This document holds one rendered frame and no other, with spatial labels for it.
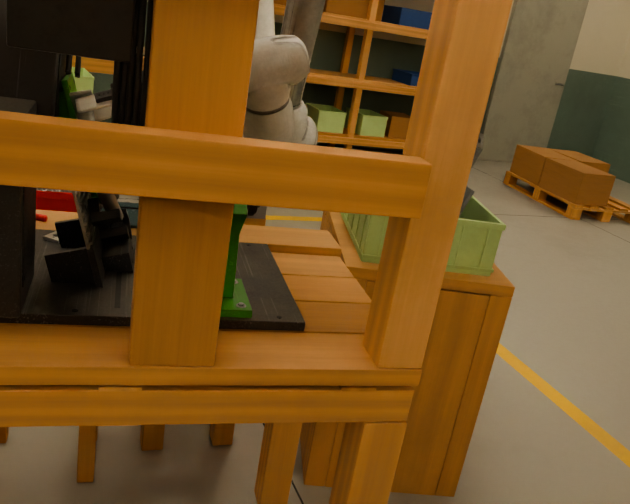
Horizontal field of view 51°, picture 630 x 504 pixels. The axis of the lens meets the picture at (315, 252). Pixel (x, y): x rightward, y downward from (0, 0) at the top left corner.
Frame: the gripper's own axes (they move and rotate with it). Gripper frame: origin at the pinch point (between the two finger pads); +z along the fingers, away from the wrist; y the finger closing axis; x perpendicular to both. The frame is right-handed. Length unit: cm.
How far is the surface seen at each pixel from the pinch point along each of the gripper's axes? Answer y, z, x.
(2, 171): 26.9, 12.3, 26.6
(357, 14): -405, -242, -340
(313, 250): -51, -39, 21
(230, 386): -11, -8, 56
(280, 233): -54, -33, 12
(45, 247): -28.2, 20.3, 10.3
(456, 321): -84, -79, 44
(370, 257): -74, -59, 20
